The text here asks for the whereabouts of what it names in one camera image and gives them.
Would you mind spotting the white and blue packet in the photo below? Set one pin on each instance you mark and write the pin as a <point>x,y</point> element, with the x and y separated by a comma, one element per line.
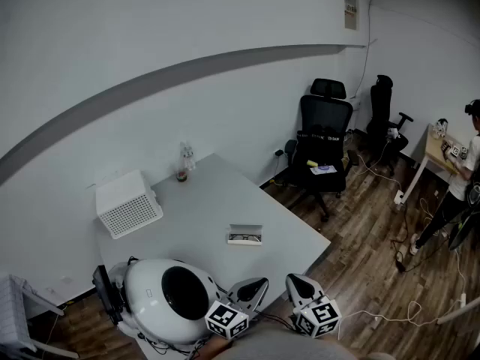
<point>322,169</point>

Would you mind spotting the wall notice paper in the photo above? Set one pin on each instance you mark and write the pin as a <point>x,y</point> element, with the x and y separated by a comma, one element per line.
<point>351,6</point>

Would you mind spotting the person's left forearm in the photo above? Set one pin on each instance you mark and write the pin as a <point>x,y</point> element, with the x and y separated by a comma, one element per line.
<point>213,349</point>

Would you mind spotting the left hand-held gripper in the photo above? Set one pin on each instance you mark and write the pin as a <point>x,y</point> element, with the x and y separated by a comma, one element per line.
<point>227,319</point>

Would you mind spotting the black wall adapter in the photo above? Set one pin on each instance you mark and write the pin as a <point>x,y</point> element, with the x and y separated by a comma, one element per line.
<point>278,153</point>

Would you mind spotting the black flat screen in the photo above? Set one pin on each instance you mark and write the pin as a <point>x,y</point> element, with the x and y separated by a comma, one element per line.
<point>107,294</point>

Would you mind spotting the clear cup with red base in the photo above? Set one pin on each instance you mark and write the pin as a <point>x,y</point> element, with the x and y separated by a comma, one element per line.
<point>182,176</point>

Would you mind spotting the white metal rack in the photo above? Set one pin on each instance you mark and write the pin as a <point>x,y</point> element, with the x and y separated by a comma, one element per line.
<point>41,304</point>

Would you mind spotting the white dome device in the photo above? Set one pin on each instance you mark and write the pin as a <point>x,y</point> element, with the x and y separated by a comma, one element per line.
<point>146,298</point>

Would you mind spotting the clear crumpled plastic bottle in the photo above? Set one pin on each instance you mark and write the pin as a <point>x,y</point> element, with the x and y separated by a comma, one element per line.
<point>187,156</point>

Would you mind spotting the black mesh chair with headrest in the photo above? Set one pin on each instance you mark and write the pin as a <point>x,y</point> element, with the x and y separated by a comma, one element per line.
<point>322,118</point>

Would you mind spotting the person's grey sweater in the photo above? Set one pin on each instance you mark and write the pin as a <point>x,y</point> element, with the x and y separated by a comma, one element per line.
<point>292,345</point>

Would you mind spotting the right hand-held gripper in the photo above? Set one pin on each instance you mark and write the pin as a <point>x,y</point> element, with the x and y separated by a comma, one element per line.
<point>318,319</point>

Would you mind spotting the light wooden side table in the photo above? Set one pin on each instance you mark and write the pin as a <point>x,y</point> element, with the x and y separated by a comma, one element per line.
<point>435,152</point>

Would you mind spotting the yellow packet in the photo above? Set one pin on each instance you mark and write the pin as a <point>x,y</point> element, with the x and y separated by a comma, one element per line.
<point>312,162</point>

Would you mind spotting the white metal bar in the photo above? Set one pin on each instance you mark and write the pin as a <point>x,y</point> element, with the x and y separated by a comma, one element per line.
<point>457,312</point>

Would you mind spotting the black office chair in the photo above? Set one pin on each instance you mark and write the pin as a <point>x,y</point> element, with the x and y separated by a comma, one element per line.
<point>380,111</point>

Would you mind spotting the white perforated storage basket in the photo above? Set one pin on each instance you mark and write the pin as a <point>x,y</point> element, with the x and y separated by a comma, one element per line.
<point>125,197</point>

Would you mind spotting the white glasses case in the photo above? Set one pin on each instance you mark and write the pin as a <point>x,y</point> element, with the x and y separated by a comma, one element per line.
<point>245,229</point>

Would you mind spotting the long white power strip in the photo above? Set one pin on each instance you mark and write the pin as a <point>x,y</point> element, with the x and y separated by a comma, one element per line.
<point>462,300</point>

